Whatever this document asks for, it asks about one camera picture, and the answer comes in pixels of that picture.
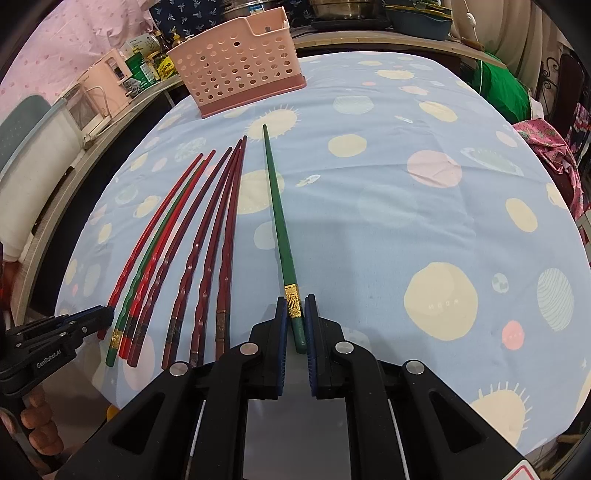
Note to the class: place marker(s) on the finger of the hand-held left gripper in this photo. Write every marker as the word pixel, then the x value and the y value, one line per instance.
pixel 94 326
pixel 87 313

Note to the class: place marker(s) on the pink floral cloth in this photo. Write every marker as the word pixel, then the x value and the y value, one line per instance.
pixel 554 157

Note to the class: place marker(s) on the green tin can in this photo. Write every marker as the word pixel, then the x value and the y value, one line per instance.
pixel 141 71

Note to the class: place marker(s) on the green cloth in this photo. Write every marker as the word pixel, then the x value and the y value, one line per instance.
pixel 501 90

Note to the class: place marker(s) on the blue planet print tablecloth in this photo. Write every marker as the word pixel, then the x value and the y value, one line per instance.
pixel 392 230

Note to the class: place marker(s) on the dark sauce bottle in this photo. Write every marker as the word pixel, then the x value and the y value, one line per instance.
pixel 159 44

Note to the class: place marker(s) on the pink perforated plastic basket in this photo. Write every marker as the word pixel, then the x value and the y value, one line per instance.
pixel 231 69

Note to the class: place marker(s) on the blue plastic basin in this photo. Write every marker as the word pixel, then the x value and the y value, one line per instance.
pixel 420 23

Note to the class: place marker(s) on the pink kitchen appliance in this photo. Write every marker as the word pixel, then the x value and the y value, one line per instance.
pixel 104 78

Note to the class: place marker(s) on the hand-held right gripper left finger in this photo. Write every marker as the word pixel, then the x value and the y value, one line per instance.
pixel 280 332

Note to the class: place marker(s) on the white plastic storage bin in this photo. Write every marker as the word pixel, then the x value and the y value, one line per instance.
pixel 41 152

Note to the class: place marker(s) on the yellow snack packet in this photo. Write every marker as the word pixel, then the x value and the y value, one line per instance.
pixel 167 68

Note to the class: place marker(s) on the dark metal chair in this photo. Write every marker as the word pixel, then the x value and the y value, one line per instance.
pixel 570 78

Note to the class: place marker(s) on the blue floral cloth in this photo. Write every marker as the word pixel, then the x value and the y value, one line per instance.
pixel 194 18

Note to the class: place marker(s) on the dark red twisted chopstick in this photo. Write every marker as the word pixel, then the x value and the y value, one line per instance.
pixel 135 355
pixel 206 277
pixel 186 277
pixel 226 277

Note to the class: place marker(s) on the person's left hand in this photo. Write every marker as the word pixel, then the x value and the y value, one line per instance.
pixel 41 415

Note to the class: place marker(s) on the green chopstick gold band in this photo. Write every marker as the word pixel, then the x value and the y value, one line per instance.
pixel 111 356
pixel 277 207

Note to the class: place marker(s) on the pink dotted curtain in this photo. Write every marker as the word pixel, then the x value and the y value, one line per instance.
pixel 60 37

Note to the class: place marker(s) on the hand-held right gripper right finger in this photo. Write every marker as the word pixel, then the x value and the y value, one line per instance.
pixel 311 332

